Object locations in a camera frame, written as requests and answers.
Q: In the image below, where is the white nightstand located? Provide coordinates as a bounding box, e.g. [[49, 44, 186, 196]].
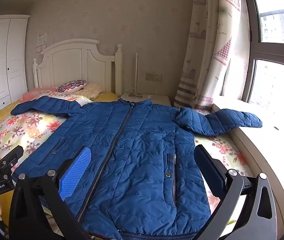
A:
[[119, 93, 171, 107]]

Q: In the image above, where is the blue quilted jacket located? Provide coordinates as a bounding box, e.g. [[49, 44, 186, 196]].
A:
[[10, 96, 263, 240]]

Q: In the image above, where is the dark-framed window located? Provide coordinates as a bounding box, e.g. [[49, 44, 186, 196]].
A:
[[239, 0, 284, 135]]

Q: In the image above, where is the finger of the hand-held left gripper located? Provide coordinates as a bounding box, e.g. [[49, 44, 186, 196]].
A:
[[0, 145, 24, 170]]

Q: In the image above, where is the printed curtain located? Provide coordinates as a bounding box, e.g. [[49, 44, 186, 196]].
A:
[[173, 0, 251, 110]]

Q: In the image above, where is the white bed headboard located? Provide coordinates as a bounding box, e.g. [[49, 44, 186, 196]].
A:
[[32, 39, 123, 95]]

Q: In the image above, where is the floral quilt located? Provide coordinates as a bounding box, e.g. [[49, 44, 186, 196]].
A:
[[0, 90, 255, 210]]

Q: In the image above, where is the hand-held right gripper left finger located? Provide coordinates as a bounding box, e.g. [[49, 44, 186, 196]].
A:
[[9, 145, 92, 240]]

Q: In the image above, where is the patterned pillow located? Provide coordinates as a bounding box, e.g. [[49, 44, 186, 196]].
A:
[[56, 79, 87, 93]]

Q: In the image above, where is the wall socket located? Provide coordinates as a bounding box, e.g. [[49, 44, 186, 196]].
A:
[[145, 72, 162, 82]]

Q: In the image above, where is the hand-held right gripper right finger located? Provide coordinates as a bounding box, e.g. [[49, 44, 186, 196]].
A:
[[194, 144, 279, 240]]

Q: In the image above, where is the beige pillow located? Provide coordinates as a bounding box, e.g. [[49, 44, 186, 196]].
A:
[[75, 83, 103, 100]]

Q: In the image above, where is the window sill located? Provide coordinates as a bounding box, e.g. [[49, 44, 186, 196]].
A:
[[212, 100, 284, 230]]

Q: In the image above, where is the white wall notice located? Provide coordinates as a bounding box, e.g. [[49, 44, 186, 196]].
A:
[[36, 32, 48, 53]]

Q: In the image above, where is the slim silver desk lamp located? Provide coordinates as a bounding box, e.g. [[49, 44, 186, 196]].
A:
[[127, 53, 144, 98]]

